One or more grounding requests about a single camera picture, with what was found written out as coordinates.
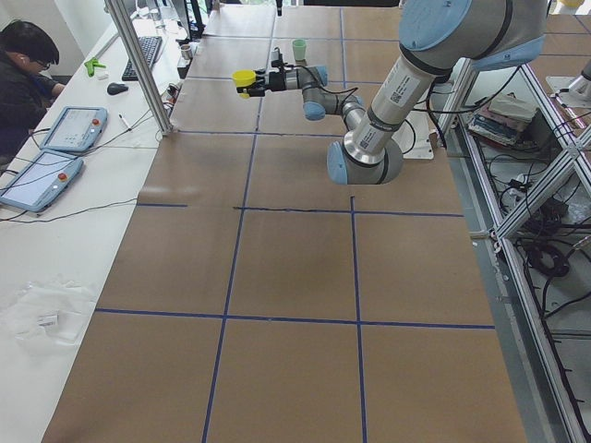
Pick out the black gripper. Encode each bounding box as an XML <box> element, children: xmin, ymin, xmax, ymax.
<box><xmin>238</xmin><ymin>69</ymin><xmax>287</xmax><ymax>99</ymax></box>

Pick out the yellow cup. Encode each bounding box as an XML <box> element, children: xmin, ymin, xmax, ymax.
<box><xmin>232</xmin><ymin>69</ymin><xmax>256</xmax><ymax>93</ymax></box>

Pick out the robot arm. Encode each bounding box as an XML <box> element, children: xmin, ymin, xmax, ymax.
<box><xmin>232</xmin><ymin>0</ymin><xmax>547</xmax><ymax>185</ymax></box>

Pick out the light green cup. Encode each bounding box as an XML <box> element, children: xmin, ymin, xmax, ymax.
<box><xmin>292</xmin><ymin>39</ymin><xmax>307</xmax><ymax>62</ymax></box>

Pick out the metal cup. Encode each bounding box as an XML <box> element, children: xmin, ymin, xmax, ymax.
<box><xmin>179</xmin><ymin>44</ymin><xmax>193</xmax><ymax>61</ymax></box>

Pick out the stack of books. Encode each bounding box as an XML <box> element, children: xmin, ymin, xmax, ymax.
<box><xmin>467</xmin><ymin>94</ymin><xmax>538</xmax><ymax>146</ymax></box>

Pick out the black keyboard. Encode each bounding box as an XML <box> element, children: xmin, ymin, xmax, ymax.
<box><xmin>121</xmin><ymin>36</ymin><xmax>163</xmax><ymax>82</ymax></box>

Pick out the black marker pen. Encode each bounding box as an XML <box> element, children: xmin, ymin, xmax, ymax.
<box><xmin>118</xmin><ymin>114</ymin><xmax>132</xmax><ymax>132</ymax></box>

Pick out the black computer mouse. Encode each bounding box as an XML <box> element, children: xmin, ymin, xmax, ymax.
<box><xmin>106</xmin><ymin>82</ymin><xmax>128</xmax><ymax>96</ymax></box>

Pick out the green plastic tool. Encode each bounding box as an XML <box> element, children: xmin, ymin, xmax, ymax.
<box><xmin>84</xmin><ymin>57</ymin><xmax>105</xmax><ymax>78</ymax></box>

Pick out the upper blue teach pendant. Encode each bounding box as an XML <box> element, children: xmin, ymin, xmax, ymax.
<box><xmin>40</xmin><ymin>106</ymin><xmax>108</xmax><ymax>153</ymax></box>

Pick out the blue teach pendant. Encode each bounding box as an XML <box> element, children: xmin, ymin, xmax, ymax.
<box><xmin>1</xmin><ymin>150</ymin><xmax>84</xmax><ymax>213</ymax></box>
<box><xmin>40</xmin><ymin>106</ymin><xmax>108</xmax><ymax>153</ymax></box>

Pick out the seated person in black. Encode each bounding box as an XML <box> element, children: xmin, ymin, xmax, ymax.
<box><xmin>1</xmin><ymin>20</ymin><xmax>65</xmax><ymax>164</ymax></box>

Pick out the lower blue teach pendant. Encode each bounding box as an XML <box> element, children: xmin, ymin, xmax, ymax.
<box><xmin>1</xmin><ymin>150</ymin><xmax>84</xmax><ymax>213</ymax></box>

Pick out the clear plastic bag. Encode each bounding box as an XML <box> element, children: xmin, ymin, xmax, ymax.
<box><xmin>1</xmin><ymin>279</ymin><xmax>99</xmax><ymax>356</ymax></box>

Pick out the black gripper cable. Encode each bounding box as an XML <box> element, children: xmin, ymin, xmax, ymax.
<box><xmin>288</xmin><ymin>64</ymin><xmax>370</xmax><ymax>101</ymax></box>

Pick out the aluminium frame post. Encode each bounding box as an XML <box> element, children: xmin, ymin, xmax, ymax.
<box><xmin>104</xmin><ymin>0</ymin><xmax>173</xmax><ymax>137</ymax></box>

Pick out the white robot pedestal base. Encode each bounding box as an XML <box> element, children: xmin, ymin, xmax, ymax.
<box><xmin>393</xmin><ymin>111</ymin><xmax>434</xmax><ymax>161</ymax></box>

